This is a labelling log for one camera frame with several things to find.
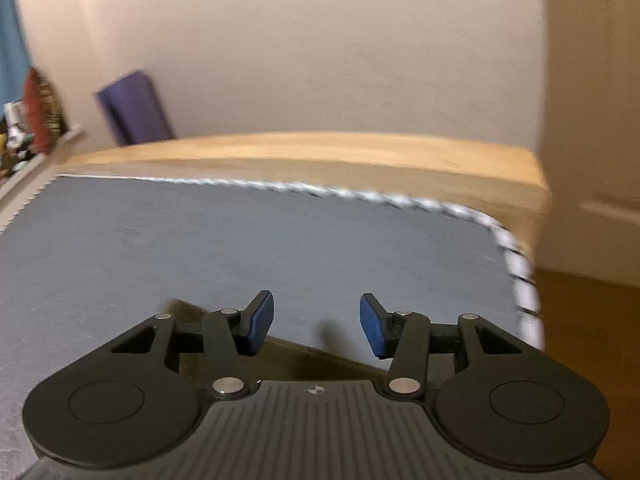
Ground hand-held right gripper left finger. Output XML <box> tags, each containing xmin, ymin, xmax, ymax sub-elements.
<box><xmin>107</xmin><ymin>290</ymin><xmax>276</xmax><ymax>401</ymax></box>

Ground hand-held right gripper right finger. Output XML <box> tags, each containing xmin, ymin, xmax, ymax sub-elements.
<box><xmin>359</xmin><ymin>293</ymin><xmax>527</xmax><ymax>401</ymax></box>

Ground brown pants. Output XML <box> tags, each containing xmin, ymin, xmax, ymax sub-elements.
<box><xmin>170</xmin><ymin>300</ymin><xmax>392</xmax><ymax>386</ymax></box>

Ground grey bed sheet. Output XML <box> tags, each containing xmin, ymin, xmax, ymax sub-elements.
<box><xmin>0</xmin><ymin>174</ymin><xmax>547</xmax><ymax>480</ymax></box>

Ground purple mat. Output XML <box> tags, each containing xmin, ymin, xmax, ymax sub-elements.
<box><xmin>94</xmin><ymin>70</ymin><xmax>177</xmax><ymax>148</ymax></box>

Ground dark red patterned object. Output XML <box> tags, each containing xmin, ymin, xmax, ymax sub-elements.
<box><xmin>22</xmin><ymin>66</ymin><xmax>67</xmax><ymax>155</ymax></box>

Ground blue curtain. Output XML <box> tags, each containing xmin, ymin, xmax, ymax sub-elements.
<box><xmin>0</xmin><ymin>0</ymin><xmax>28</xmax><ymax>108</ymax></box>

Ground wooden bed frame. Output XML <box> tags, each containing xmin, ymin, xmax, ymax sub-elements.
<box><xmin>50</xmin><ymin>131</ymin><xmax>551</xmax><ymax>266</ymax></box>

